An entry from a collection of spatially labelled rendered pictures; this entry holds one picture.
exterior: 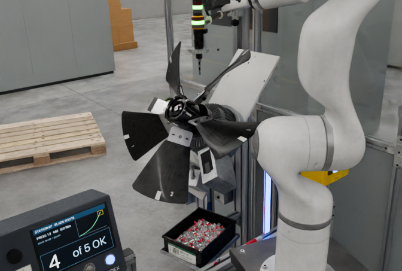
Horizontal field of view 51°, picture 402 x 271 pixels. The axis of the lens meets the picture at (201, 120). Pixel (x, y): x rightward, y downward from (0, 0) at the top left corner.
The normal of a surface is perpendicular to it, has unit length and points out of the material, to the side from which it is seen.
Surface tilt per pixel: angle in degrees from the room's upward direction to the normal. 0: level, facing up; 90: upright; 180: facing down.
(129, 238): 0
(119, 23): 90
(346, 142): 89
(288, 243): 89
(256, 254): 2
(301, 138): 58
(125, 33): 90
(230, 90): 50
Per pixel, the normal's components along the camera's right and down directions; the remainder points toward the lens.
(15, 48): 0.61, 0.25
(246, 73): -0.63, -0.42
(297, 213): -0.50, 0.30
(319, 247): 0.34, 0.33
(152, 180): -0.16, -0.32
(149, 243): -0.04, -0.94
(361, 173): -0.79, 0.24
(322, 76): -0.30, 0.54
